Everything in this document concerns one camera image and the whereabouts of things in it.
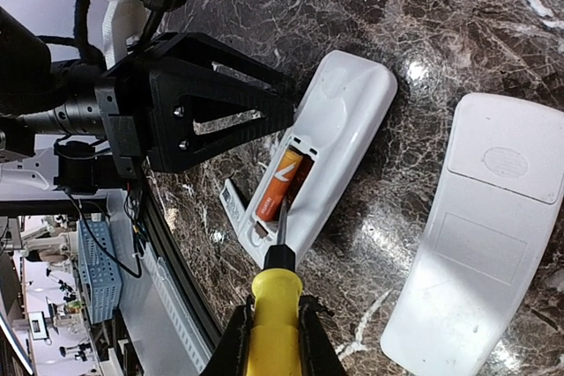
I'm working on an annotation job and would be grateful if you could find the white slotted cable duct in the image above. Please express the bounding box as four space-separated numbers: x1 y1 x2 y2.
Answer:
143 249 211 375

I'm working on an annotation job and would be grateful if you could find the white remote control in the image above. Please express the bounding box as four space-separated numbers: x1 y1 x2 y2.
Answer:
380 93 563 375

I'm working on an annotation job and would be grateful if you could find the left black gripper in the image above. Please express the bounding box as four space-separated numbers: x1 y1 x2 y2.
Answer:
94 33 294 178

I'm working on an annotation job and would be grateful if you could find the white battery compartment cover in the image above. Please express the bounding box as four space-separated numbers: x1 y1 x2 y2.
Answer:
219 178 246 232

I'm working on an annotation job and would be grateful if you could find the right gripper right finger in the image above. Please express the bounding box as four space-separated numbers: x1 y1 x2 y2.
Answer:
298 295 346 376

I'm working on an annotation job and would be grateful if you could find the yellow handled screwdriver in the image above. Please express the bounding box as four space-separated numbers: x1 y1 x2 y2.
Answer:
247 200 303 375

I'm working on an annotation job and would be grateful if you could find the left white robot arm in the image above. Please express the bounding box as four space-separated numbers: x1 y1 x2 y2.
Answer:
1 0 294 195

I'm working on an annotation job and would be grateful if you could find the black front table rail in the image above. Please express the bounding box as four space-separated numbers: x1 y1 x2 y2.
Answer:
136 173 222 350

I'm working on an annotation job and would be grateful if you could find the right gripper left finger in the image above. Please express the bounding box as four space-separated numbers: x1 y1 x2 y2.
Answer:
200 295 253 376

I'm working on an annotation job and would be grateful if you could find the orange AAA battery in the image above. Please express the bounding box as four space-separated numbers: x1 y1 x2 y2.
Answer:
256 148 303 222

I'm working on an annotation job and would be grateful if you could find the white remote with display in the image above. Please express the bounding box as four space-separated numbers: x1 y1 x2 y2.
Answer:
234 50 397 266

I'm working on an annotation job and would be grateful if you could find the blue perforated basket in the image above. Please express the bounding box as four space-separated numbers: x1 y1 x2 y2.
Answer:
78 219 122 325

